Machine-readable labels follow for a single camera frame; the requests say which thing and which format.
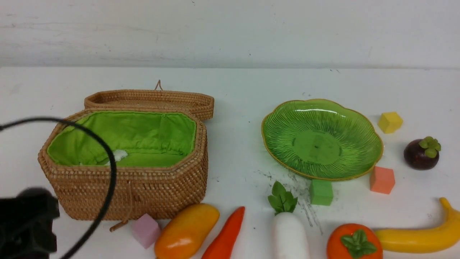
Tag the orange yellow mango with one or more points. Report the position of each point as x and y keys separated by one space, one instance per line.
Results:
x=184 y=235

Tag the orange carrot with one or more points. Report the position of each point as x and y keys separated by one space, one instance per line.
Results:
x=222 y=246

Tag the orange persimmon with leaf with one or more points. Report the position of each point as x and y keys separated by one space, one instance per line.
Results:
x=353 y=241

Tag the yellow banana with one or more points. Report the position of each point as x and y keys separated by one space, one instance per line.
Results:
x=423 y=241

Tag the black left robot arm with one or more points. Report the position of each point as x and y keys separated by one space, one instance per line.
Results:
x=26 y=224

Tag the woven wicker basket green lining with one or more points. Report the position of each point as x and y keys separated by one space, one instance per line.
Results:
x=161 y=140

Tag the green glass plate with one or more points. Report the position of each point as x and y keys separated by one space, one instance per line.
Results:
x=321 y=139

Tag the green foam cube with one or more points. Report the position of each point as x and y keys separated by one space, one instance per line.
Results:
x=320 y=192

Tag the white radish with leaves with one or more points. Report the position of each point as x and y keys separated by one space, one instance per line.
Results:
x=289 y=238

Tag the pink foam cube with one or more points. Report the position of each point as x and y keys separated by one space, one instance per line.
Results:
x=146 y=230

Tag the yellow foam cube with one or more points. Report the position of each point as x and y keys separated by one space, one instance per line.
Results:
x=389 y=122

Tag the orange foam cube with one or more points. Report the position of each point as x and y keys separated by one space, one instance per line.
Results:
x=382 y=180

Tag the dark purple mangosteen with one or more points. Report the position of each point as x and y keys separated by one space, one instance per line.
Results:
x=422 y=154

